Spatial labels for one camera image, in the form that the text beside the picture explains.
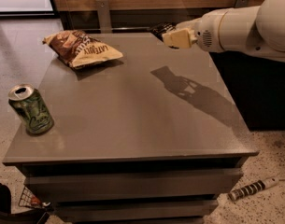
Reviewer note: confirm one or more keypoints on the black wire basket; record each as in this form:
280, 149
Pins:
29, 200

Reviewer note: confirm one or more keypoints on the striped white black tool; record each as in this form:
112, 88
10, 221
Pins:
252, 188

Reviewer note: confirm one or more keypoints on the green soda can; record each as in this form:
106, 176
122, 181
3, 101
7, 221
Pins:
29, 105

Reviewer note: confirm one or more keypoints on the black rxbar chocolate bar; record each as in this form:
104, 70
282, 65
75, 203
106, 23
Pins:
162, 28

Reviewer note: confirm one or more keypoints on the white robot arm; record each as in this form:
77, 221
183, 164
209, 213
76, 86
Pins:
255, 31

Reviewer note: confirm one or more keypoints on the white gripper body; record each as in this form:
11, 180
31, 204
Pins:
206, 34

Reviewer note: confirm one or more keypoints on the metal bracket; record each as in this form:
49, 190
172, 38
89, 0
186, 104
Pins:
241, 3
103, 13

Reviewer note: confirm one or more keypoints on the black curved object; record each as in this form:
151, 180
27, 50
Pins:
34, 216

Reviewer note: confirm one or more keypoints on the right metal bracket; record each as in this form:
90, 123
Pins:
241, 3

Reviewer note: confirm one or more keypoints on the grey drawer cabinet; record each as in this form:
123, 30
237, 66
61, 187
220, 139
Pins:
152, 138

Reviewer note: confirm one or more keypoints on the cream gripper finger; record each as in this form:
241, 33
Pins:
181, 39
188, 24

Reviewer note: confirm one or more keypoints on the brown chip bag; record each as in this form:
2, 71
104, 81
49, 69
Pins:
77, 50

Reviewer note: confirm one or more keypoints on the left metal bracket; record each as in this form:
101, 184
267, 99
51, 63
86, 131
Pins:
103, 13

